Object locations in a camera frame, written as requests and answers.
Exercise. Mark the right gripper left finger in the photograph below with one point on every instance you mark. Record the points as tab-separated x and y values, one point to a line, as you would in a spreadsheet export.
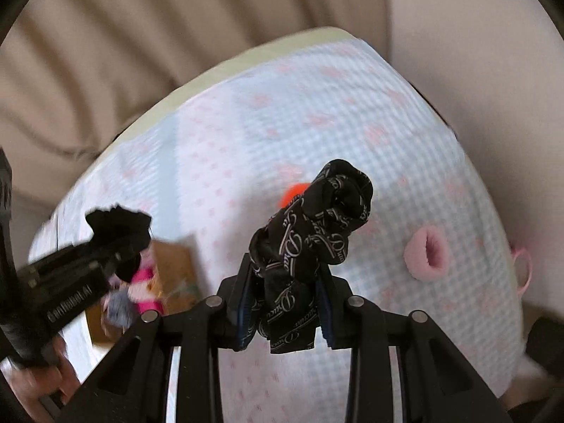
242	307

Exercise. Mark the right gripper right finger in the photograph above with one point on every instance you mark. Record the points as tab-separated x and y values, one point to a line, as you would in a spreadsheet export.
332	306

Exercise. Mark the black patterned scrunchie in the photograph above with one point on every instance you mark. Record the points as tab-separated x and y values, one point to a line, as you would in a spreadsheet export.
289	251

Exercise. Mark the pink fluffy scrunchie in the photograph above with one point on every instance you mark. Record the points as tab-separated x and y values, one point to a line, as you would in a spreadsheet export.
426	254

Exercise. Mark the orange green pompom scrunchie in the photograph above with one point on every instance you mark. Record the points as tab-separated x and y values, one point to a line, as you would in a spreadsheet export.
293	192

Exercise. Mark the plain black scrunchie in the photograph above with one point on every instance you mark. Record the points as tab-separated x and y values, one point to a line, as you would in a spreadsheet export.
121	235

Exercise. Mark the person's left hand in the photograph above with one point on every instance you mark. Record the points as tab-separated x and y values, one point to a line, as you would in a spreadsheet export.
29	385

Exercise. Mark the cardboard box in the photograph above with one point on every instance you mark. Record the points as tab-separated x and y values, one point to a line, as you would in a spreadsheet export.
173	267

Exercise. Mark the grey fuzzy scrunchie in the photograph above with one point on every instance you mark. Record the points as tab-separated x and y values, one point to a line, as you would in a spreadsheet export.
118	310

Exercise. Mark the magenta scrunchie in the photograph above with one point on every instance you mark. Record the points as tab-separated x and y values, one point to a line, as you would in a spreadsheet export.
145	291

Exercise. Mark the blue pink checkered blanket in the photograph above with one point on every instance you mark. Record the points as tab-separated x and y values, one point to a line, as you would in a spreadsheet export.
324	158

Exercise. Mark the beige curtain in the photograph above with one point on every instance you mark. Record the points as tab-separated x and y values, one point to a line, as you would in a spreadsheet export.
75	73

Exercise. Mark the green mattress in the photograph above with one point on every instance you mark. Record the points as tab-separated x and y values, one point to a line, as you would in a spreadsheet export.
239	64

